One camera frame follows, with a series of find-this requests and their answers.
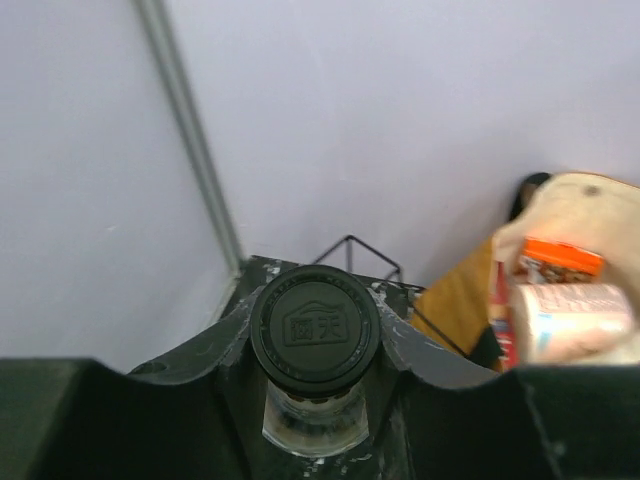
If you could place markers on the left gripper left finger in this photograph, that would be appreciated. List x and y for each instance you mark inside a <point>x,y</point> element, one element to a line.
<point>192,413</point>

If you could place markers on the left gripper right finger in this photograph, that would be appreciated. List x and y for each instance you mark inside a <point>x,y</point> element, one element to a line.
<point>436,415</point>

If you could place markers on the clear bottle black cap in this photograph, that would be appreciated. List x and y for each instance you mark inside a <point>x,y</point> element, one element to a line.
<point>315,330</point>

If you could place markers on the red snack box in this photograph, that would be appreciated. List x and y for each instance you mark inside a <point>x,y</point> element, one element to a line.
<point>500,316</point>

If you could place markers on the white paper package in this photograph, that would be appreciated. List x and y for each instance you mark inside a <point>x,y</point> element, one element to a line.
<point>560,323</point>

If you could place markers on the orange snack box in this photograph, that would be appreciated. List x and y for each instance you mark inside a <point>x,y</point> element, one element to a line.
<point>546,262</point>

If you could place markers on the orange canvas tote bag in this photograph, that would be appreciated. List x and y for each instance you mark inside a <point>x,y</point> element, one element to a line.
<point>592,212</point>

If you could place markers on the black wire dish rack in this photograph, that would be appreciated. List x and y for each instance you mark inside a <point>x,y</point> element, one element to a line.
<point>394,278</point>

